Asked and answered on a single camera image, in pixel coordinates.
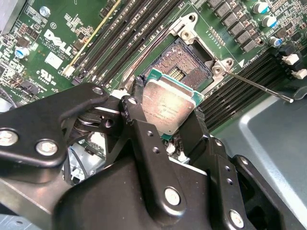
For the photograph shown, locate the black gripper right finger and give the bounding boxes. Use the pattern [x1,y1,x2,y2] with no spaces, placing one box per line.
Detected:
[179,109,300,230]

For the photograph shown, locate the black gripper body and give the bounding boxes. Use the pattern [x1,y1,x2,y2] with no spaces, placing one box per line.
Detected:
[54,157,223,230]

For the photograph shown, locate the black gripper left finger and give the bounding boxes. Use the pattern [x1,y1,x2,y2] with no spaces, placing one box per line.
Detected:
[0,75,188,220]

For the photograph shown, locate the silver-topped CPU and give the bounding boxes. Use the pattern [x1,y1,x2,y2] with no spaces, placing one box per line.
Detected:
[141,68,205,142]

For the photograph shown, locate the metal locking lever wire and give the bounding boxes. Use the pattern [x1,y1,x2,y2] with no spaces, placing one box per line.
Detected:
[224,69,295,104]

